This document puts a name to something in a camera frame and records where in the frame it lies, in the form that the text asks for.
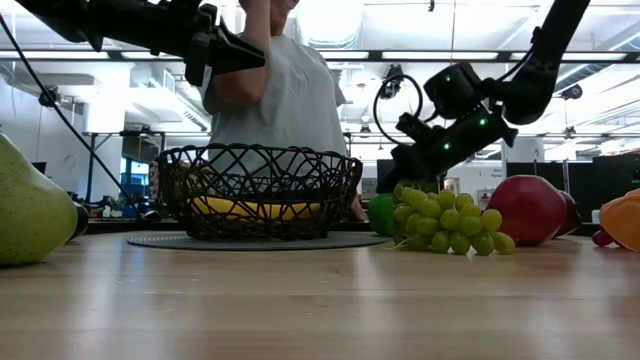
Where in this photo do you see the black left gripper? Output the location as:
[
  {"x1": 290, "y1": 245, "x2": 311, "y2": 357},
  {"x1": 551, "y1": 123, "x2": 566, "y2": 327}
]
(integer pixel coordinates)
[{"x1": 183, "y1": 2, "x2": 267, "y2": 87}]

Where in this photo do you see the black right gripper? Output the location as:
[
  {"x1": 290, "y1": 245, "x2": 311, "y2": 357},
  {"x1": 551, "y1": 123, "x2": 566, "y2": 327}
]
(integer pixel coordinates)
[{"x1": 376, "y1": 107, "x2": 519, "y2": 195}]

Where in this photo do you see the green apple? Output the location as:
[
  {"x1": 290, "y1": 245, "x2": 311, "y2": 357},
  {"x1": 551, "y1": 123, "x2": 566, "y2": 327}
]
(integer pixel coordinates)
[{"x1": 367, "y1": 193, "x2": 401, "y2": 238}]

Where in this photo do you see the green grape bunch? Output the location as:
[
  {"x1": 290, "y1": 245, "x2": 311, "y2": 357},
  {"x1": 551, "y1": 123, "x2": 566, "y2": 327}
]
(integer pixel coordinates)
[{"x1": 392, "y1": 184, "x2": 517, "y2": 257}]

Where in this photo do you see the red pomegranate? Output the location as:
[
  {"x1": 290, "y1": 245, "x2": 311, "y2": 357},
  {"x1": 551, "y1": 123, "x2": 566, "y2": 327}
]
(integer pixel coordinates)
[{"x1": 487, "y1": 174, "x2": 569, "y2": 247}]

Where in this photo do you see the yellow banana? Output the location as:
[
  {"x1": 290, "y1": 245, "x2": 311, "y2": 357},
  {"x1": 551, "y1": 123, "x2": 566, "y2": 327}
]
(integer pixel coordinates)
[{"x1": 189, "y1": 195, "x2": 321, "y2": 221}]

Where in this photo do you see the dark glossy plum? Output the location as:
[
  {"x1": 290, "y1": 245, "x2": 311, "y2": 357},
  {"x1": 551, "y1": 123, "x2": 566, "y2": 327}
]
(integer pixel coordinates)
[{"x1": 72, "y1": 202, "x2": 90, "y2": 240}]

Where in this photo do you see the green pear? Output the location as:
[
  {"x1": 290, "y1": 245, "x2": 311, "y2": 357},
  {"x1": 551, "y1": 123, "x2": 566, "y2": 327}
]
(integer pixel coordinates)
[{"x1": 0, "y1": 132, "x2": 80, "y2": 267}]

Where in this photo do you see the black monitor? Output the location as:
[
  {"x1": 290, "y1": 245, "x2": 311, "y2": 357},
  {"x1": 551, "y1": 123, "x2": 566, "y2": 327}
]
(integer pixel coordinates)
[{"x1": 375, "y1": 158, "x2": 401, "y2": 194}]

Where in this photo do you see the person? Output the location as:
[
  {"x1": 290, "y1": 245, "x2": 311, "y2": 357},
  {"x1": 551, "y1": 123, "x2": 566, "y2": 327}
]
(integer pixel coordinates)
[{"x1": 199, "y1": 0, "x2": 369, "y2": 224}]

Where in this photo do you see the grey round placemat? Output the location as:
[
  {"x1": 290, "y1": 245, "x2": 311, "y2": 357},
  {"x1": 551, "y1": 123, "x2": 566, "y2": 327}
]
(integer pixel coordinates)
[{"x1": 126, "y1": 230, "x2": 394, "y2": 252}]

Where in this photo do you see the black overhead beam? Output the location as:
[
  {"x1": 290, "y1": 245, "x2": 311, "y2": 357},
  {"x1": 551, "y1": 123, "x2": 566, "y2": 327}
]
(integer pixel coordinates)
[{"x1": 0, "y1": 48, "x2": 640, "y2": 63}]

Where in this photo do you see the blue-lit monitor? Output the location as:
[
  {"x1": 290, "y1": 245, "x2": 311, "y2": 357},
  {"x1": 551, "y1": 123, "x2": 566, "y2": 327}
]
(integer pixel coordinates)
[{"x1": 119, "y1": 157, "x2": 151, "y2": 199}]

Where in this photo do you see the black partition panel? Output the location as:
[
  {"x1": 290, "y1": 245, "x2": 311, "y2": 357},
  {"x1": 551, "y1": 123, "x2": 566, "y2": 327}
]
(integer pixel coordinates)
[
  {"x1": 592, "y1": 154, "x2": 640, "y2": 201},
  {"x1": 505, "y1": 160, "x2": 596, "y2": 201}
]

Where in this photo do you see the red grape bunch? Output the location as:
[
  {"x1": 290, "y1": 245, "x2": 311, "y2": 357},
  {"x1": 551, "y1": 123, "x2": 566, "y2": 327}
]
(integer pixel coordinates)
[{"x1": 591, "y1": 227, "x2": 619, "y2": 249}]

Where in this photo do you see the silver ventilation duct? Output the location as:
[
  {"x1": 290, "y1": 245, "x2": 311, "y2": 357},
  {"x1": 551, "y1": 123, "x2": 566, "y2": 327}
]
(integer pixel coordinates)
[{"x1": 297, "y1": 0, "x2": 365, "y2": 49}]

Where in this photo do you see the black wire basket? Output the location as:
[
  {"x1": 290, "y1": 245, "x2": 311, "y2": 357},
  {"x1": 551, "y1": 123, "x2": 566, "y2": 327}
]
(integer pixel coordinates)
[{"x1": 156, "y1": 143, "x2": 364, "y2": 241}]

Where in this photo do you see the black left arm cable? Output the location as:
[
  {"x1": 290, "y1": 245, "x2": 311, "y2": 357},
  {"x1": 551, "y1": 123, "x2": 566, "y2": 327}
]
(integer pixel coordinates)
[{"x1": 0, "y1": 13, "x2": 144, "y2": 217}]

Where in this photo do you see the black metal table frame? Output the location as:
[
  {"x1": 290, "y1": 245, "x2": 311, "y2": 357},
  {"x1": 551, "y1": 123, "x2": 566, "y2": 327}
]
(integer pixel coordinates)
[{"x1": 79, "y1": 218, "x2": 601, "y2": 237}]

